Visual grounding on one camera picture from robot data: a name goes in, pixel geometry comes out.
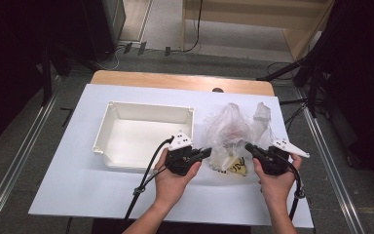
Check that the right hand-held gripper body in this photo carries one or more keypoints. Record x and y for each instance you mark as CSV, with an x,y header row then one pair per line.
x,y
277,156

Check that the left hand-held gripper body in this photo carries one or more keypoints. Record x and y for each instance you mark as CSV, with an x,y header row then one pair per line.
x,y
181,156

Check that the clear printed plastic bag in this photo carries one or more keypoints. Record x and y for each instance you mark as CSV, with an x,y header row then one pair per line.
x,y
230,136

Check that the person's right hand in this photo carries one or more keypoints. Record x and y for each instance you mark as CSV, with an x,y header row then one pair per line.
x,y
277,187

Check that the person's left hand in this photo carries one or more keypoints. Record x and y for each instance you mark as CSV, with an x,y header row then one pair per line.
x,y
172,188

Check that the white plastic bin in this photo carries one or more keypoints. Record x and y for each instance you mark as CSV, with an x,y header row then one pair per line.
x,y
139,136

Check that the wooden table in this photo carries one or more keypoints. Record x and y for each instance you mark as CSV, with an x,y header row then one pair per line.
x,y
159,79

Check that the black tripod stand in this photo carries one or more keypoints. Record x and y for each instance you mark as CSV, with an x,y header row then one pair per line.
x,y
284,70

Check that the white sheet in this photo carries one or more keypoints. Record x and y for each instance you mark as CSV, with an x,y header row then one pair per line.
x,y
94,195

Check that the light wooden platform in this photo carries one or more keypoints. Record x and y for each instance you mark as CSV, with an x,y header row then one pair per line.
x,y
240,19

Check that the dark cabinet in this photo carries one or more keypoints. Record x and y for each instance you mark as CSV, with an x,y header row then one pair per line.
x,y
105,26

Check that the black upright stand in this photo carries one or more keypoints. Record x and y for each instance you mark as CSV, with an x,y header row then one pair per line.
x,y
47,78

